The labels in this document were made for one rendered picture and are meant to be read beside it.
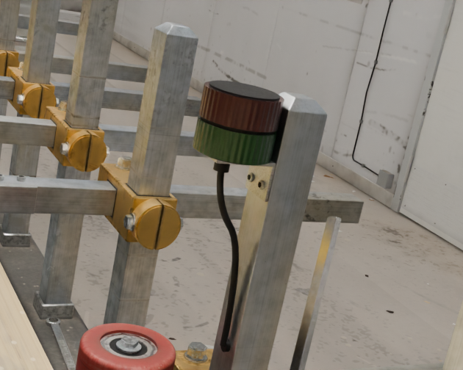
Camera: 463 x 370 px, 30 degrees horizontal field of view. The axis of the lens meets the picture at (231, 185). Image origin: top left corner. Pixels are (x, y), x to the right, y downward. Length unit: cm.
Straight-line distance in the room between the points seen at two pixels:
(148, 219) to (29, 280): 47
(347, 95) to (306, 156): 453
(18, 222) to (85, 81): 38
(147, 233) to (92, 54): 31
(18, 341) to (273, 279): 21
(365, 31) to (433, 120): 82
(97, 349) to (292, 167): 22
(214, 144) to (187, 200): 35
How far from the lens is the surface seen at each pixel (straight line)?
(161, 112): 87
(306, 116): 65
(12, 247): 143
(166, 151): 89
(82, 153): 110
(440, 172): 450
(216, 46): 677
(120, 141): 119
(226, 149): 61
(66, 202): 92
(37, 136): 115
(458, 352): 49
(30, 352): 71
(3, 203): 90
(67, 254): 118
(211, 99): 62
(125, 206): 90
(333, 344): 298
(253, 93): 63
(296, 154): 65
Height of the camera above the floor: 124
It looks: 16 degrees down
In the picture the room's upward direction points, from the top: 12 degrees clockwise
